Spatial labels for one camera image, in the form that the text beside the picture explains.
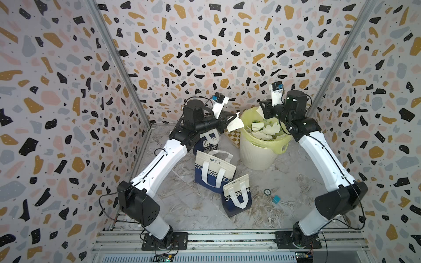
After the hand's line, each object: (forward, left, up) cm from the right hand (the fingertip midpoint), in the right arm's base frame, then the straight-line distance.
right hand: (262, 101), depth 74 cm
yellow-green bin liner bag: (-12, -9, -16) cm, 22 cm away
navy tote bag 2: (-33, +12, -27) cm, 44 cm away
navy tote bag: (-2, +27, -27) cm, 38 cm away
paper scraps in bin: (+3, -2, -22) cm, 22 cm away
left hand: (-11, +12, +1) cm, 16 cm away
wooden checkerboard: (+13, +11, -39) cm, 42 cm away
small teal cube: (-29, -10, -42) cm, 52 cm away
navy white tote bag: (-23, +22, -21) cm, 39 cm away
